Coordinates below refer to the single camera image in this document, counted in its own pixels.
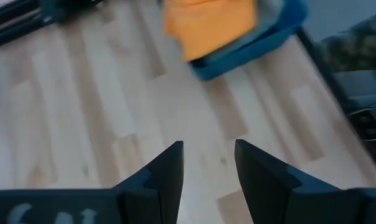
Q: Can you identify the orange microfiber towel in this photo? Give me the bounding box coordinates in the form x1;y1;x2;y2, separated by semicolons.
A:
162;0;257;62

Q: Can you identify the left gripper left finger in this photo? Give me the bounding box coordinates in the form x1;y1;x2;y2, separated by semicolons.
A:
112;141;185;224

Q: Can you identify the blue plastic bin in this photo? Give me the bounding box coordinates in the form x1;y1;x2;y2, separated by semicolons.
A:
189;0;309;81

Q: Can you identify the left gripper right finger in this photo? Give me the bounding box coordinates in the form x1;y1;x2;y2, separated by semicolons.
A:
234;139;357;224

